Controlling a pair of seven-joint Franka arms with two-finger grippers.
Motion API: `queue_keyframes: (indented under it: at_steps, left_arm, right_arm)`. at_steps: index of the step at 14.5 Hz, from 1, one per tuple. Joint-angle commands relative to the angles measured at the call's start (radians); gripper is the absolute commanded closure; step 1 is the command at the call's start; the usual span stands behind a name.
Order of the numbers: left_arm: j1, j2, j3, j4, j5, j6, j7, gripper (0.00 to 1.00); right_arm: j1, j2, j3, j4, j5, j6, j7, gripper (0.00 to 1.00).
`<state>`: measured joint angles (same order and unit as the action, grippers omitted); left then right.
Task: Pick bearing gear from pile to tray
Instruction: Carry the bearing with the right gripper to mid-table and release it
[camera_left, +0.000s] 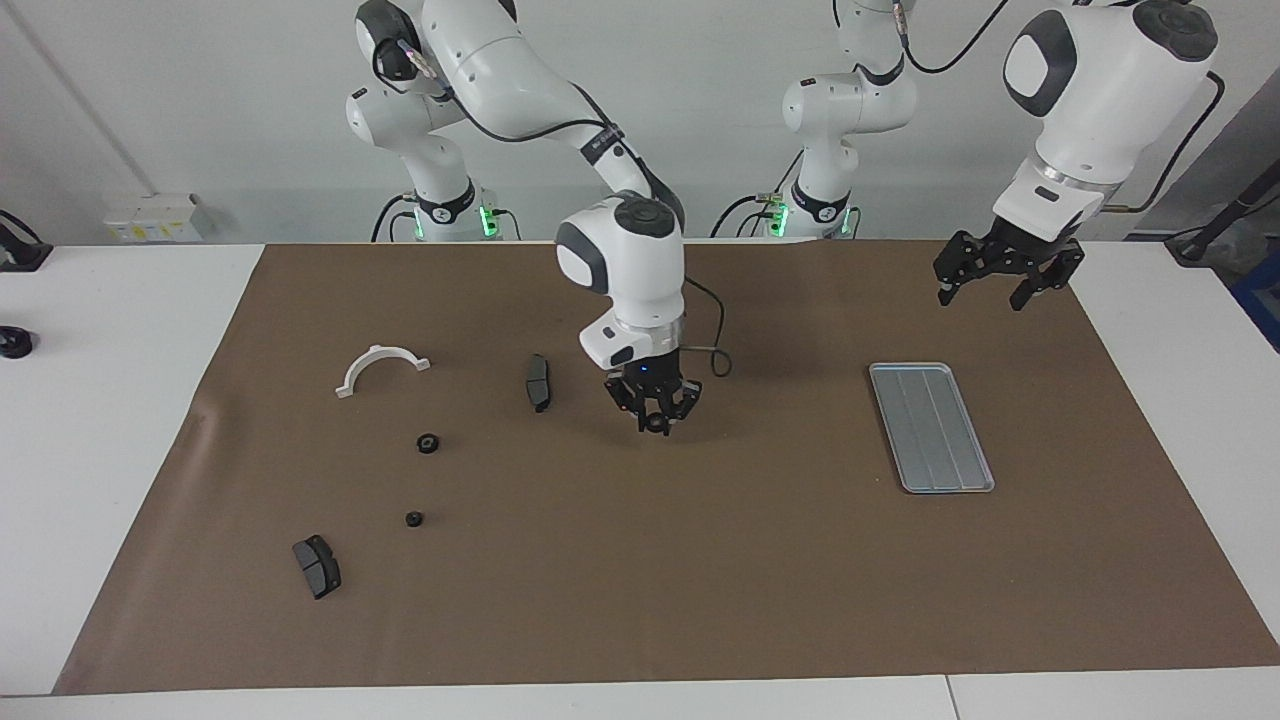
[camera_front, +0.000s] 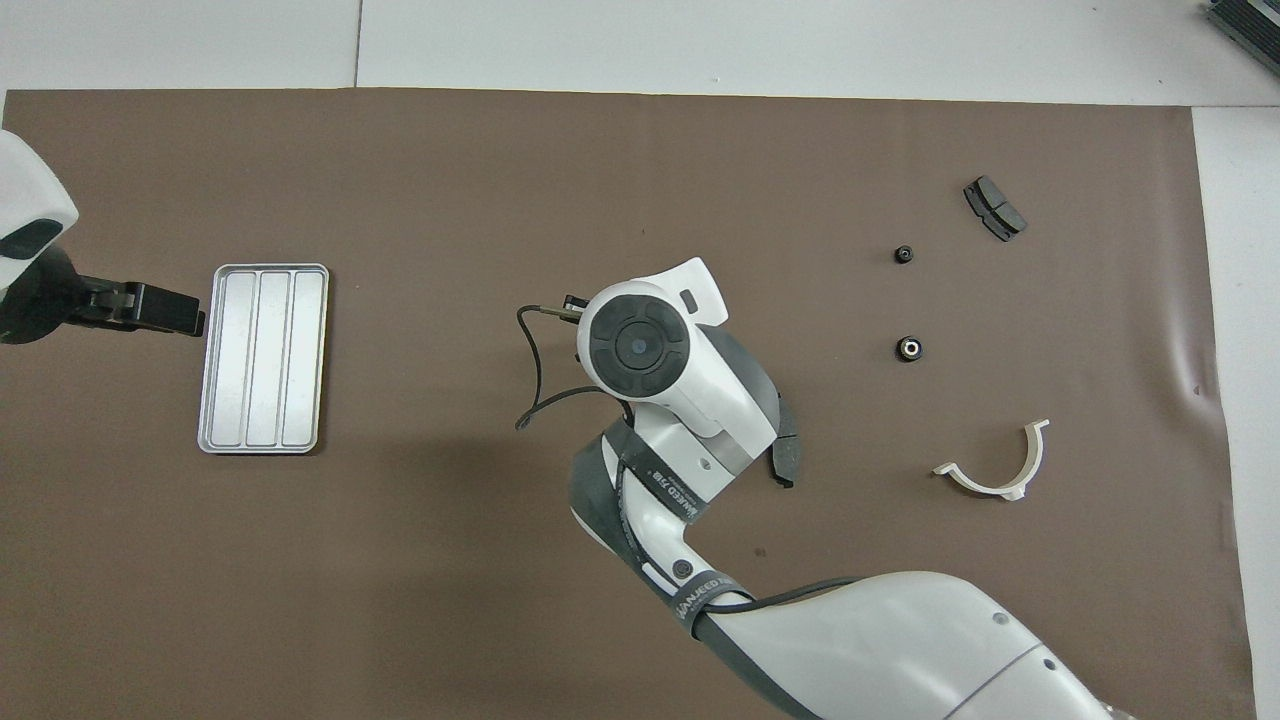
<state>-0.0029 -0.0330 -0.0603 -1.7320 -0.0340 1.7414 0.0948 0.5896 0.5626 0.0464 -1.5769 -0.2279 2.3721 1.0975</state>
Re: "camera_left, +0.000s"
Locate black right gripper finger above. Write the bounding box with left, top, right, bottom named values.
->
left=660, top=376, right=703, bottom=433
left=602, top=372, right=651, bottom=434

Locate brown paper mat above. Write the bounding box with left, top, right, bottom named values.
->
left=52, top=238, right=1280, bottom=696

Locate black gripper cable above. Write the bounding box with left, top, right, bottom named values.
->
left=895, top=0, right=1226, bottom=213
left=375, top=40, right=733, bottom=379

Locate white wall socket box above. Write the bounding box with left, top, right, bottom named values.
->
left=105, top=193, right=216, bottom=244

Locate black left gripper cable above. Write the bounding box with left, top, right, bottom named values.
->
left=895, top=0, right=1226, bottom=213

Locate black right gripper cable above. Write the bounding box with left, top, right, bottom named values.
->
left=375, top=40, right=733, bottom=379

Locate silver metal tray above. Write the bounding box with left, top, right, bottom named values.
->
left=868, top=362, right=997, bottom=495

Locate blue crate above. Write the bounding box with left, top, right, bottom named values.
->
left=1230, top=250, right=1280, bottom=351

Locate black stand pole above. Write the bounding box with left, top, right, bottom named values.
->
left=1165, top=160, right=1280, bottom=266

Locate white curved plastic bracket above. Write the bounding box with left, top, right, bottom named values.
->
left=334, top=343, right=433, bottom=400

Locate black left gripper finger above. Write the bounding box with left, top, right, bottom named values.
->
left=1008, top=238, right=1087, bottom=312
left=933, top=230, right=986, bottom=307

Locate black base cable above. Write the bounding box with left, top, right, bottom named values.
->
left=710, top=150, right=806, bottom=239
left=372, top=193, right=421, bottom=243

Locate black table clamp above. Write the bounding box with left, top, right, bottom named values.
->
left=0, top=210, right=53, bottom=273

